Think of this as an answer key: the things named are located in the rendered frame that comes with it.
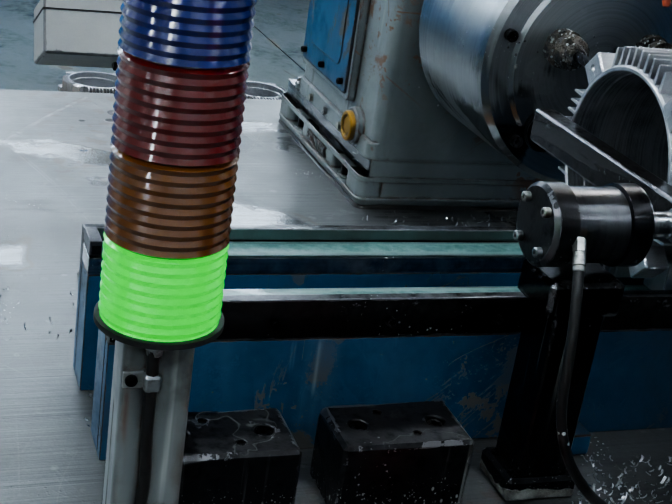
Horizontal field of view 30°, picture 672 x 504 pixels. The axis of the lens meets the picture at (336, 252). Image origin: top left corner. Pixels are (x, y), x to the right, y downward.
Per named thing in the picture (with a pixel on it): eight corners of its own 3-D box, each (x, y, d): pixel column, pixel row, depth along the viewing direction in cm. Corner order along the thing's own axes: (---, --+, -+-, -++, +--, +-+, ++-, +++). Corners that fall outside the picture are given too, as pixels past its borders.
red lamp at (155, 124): (222, 128, 62) (232, 39, 60) (254, 170, 56) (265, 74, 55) (101, 124, 60) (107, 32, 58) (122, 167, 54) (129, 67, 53)
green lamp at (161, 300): (204, 293, 65) (213, 213, 63) (232, 346, 60) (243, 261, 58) (89, 294, 63) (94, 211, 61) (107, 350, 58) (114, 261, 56)
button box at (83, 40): (222, 74, 115) (222, 17, 115) (243, 63, 108) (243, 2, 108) (32, 64, 109) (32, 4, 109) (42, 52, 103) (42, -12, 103)
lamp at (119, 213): (213, 213, 63) (222, 128, 62) (243, 261, 58) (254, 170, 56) (94, 211, 61) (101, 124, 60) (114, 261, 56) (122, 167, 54)
